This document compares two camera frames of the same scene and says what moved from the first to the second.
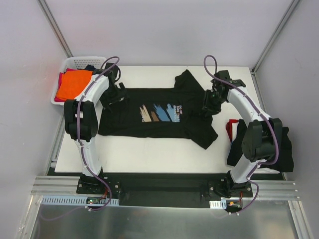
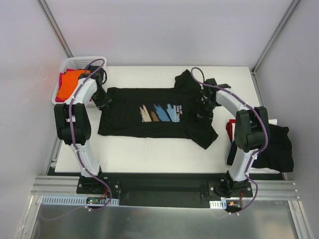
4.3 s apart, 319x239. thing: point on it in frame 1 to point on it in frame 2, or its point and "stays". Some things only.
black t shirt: x=164 y=112 stays
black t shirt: x=284 y=162 stays
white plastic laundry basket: x=76 y=62 stays
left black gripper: x=115 y=95 to x=101 y=98
